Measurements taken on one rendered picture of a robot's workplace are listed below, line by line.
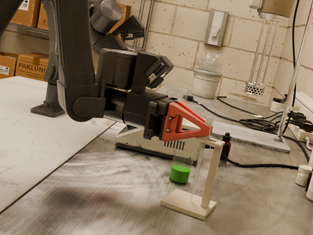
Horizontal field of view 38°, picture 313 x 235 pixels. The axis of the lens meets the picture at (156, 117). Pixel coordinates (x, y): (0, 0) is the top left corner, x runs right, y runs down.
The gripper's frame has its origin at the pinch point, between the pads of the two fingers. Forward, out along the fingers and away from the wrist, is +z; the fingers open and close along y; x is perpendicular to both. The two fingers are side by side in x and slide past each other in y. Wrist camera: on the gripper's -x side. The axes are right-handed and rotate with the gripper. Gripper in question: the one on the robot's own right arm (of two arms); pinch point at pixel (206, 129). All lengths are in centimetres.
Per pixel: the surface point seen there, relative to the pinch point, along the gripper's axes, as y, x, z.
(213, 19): 255, -23, -80
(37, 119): 20, 14, -50
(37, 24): 197, 2, -189
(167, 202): -3.7, 13.2, -3.1
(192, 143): 23.6, 9.4, -8.8
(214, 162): -0.4, 5.1, 2.8
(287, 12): 70, -25, -2
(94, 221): -17.9, 13.7, -8.9
